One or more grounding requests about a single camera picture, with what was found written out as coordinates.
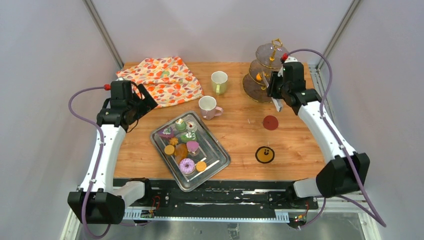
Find white coconut cherry cake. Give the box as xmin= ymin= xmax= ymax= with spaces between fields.
xmin=186 ymin=121 xmax=198 ymax=132

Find round yellow cracker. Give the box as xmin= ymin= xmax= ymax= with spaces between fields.
xmin=195 ymin=161 xmax=208 ymax=172
xmin=163 ymin=144 xmax=175 ymax=156

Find silver white tongs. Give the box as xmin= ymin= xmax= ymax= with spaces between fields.
xmin=261 ymin=71 xmax=283 ymax=113

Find swirl butter cookie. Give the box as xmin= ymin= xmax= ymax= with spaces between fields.
xmin=169 ymin=137 xmax=179 ymax=146

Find brown bread roll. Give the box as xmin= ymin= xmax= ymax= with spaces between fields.
xmin=174 ymin=143 xmax=189 ymax=164

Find green kiwi cake slice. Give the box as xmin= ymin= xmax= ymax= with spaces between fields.
xmin=180 ymin=131 xmax=197 ymax=143

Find floral orange cloth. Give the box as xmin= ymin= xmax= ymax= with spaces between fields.
xmin=116 ymin=56 xmax=204 ymax=108

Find three-tier glass cake stand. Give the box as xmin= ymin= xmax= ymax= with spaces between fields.
xmin=242 ymin=38 xmax=288 ymax=103

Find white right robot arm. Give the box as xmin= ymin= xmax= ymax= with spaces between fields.
xmin=267 ymin=54 xmax=370 ymax=209

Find green round cupcake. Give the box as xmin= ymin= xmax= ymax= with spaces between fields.
xmin=175 ymin=118 xmax=187 ymax=132

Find pink mug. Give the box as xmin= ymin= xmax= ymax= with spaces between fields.
xmin=198 ymin=96 xmax=224 ymax=120

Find purple cake slice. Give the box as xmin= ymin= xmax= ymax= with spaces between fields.
xmin=157 ymin=126 xmax=175 ymax=139

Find black table front rail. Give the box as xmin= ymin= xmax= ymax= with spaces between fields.
xmin=123 ymin=179 xmax=319 ymax=223

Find silver metal tray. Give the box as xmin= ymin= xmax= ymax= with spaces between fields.
xmin=150 ymin=111 xmax=231 ymax=192

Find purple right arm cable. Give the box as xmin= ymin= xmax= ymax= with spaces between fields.
xmin=280 ymin=48 xmax=387 ymax=229

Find pink frosted donut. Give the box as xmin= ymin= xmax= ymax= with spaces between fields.
xmin=179 ymin=158 xmax=196 ymax=175

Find red round coaster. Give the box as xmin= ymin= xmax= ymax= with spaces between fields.
xmin=262 ymin=115 xmax=279 ymax=131

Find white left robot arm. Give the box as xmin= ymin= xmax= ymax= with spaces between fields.
xmin=67 ymin=77 xmax=158 ymax=225

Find green mug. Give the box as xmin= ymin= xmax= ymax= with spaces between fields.
xmin=211 ymin=71 xmax=228 ymax=95

